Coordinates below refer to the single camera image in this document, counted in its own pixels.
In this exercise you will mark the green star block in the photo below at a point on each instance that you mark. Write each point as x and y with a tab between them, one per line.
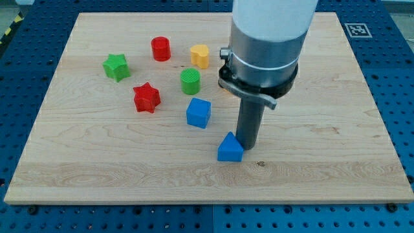
116	67

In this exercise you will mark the blue triangle block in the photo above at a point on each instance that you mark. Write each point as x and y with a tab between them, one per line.
230	149

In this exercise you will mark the yellow black hazard tape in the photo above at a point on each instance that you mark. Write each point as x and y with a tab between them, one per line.
11	30

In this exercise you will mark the white fiducial marker tag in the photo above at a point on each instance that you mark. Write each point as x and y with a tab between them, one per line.
358	30

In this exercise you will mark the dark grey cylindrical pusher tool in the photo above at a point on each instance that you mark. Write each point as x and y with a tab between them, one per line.
248	123

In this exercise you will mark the light wooden board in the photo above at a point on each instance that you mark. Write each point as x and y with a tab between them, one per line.
325	142

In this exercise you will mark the green cylinder block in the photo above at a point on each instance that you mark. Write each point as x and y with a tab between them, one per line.
190	80

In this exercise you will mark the yellow heart block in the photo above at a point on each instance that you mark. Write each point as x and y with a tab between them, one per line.
199	56

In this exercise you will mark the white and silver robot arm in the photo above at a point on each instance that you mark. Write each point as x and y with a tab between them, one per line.
266	38

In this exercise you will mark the red cylinder block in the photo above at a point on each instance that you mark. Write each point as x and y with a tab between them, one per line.
161	48

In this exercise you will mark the blue cube block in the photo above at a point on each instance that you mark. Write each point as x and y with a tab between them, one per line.
198	113

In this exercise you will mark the red star block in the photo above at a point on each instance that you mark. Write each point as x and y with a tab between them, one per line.
146	98

